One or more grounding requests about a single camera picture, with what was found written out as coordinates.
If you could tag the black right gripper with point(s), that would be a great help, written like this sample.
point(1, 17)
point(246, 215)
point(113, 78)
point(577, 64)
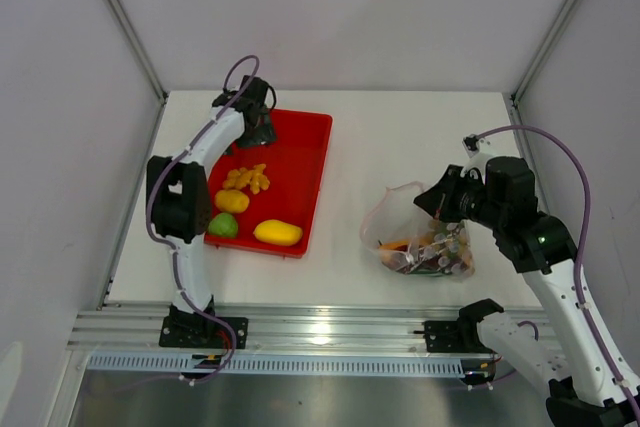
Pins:
point(439, 198)

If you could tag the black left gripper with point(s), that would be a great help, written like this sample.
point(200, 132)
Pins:
point(265, 135)

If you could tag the orange ginger root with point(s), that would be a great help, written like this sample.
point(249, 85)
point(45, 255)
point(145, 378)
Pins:
point(254, 179)

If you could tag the tan longan fruit bunch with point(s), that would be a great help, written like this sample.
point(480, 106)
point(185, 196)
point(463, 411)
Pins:
point(446, 249)

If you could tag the yellow potato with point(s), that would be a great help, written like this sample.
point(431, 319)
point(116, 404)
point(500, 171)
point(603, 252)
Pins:
point(231, 201)

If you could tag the green custard apple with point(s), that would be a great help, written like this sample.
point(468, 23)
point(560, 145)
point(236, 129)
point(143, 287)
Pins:
point(223, 225)

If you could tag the yellow mango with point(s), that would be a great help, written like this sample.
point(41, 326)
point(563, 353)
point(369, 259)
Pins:
point(275, 232)

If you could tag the clear zip top bag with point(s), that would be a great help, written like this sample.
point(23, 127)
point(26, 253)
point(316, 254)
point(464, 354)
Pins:
point(395, 218)

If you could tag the sliced cured ham piece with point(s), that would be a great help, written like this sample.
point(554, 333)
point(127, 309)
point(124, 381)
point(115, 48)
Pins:
point(402, 257)

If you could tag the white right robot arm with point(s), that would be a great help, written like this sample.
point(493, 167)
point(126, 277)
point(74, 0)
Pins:
point(592, 385)

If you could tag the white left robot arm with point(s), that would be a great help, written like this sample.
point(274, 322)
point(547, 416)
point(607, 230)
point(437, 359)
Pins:
point(178, 204)

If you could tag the red plastic tray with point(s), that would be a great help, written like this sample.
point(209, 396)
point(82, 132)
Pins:
point(294, 166)

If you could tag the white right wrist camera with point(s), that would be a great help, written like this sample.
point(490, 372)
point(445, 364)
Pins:
point(479, 152)

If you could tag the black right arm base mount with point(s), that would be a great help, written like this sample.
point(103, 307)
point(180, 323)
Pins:
point(444, 336)

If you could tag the aluminium rail profile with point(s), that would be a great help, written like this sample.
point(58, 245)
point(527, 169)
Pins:
point(280, 330)

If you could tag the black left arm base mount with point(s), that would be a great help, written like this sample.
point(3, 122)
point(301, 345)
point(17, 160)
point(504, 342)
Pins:
point(189, 330)

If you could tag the slotted grey cable duct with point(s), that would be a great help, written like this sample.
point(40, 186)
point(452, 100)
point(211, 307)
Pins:
point(414, 367)

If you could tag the left aluminium frame post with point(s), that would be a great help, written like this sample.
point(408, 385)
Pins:
point(136, 47)

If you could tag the aluminium frame post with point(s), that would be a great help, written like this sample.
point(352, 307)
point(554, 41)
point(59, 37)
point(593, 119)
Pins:
point(136, 47)
point(554, 32)

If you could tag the right aluminium frame post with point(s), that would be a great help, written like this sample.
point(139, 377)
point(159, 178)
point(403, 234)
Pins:
point(554, 32)

